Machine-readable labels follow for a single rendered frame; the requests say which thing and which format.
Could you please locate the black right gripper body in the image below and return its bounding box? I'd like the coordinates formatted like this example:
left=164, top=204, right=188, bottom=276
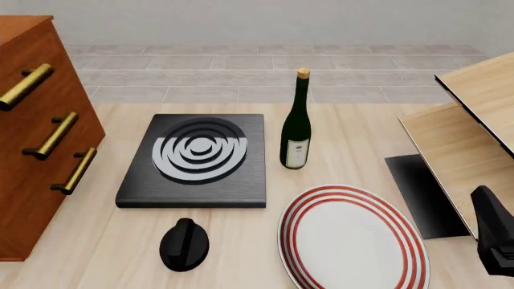
left=476, top=239, right=514, bottom=277

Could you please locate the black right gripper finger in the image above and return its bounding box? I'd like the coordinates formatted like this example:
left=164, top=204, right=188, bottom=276
left=470, top=185, right=514, bottom=247

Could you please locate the brown wooden cabinet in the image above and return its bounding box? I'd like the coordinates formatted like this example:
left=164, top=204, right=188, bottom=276
left=0, top=14, right=107, bottom=263

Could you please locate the pale wooden shelf rack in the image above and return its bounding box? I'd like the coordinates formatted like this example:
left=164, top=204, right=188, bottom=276
left=384, top=51, right=514, bottom=242

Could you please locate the white plate with red rings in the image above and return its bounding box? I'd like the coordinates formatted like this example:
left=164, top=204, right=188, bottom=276
left=277, top=183, right=431, bottom=289

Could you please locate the dark green wine bottle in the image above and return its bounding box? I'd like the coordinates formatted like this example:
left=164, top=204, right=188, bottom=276
left=279, top=67, right=313, bottom=171

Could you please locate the round black stove knob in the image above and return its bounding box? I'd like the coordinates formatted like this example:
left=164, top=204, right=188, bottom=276
left=158, top=217, right=211, bottom=273

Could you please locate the flat black stove plate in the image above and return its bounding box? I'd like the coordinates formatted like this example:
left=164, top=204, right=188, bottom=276
left=115, top=113, right=268, bottom=210

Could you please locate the long brass drawer handle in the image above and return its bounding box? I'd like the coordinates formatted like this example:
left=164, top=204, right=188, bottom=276
left=22, top=111, right=80, bottom=161
left=0, top=63, right=55, bottom=112
left=50, top=147, right=99, bottom=196

